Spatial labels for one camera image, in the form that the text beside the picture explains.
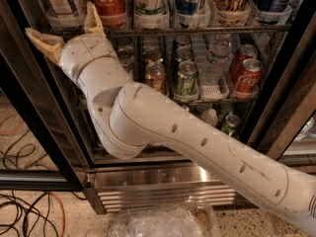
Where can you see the green can shelf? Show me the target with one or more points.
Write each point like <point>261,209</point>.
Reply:
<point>187,77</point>
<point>230,124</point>

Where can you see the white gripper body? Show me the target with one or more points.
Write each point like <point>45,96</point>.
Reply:
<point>85,51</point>

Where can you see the clear water bottle bottom shelf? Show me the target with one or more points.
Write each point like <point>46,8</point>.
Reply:
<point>210,117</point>

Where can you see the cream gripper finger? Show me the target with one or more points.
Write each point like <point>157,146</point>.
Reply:
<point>93,24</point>
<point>49,45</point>

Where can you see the gold can middle shelf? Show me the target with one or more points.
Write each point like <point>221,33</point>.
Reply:
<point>155,76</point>

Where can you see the red Coca-Cola can front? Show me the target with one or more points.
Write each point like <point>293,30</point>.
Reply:
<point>248,75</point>

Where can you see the clear water bottle middle shelf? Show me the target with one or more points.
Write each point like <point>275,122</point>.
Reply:
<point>219,49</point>

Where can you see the green can middle shelf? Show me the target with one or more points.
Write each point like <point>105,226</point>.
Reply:
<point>187,77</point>

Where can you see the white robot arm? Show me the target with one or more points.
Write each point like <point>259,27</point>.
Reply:
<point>128,116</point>

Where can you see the green can bottom shelf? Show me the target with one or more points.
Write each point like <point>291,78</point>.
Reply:
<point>230,124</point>

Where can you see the blue silver tall can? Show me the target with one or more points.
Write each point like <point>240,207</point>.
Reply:
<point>186,9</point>

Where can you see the gold black tall can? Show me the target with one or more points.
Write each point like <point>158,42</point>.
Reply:
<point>230,12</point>

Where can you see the brown tea plastic bottle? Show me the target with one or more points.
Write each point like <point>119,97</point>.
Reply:
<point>66,15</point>

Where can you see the red Coca-Cola can top shelf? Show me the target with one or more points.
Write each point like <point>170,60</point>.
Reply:
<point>112,12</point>

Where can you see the clear water bottle shelf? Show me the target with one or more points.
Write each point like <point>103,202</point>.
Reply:
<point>210,117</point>
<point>219,49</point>

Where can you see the red Coca-Cola can rear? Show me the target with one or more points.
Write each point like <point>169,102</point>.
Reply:
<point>244,51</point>

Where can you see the open glass fridge door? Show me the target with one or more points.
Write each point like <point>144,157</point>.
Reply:
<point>42,147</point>

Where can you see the clear plastic bin with bag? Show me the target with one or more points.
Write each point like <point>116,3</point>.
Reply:
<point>191,218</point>

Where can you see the white green tall can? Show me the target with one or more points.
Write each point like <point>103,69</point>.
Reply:
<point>150,0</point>

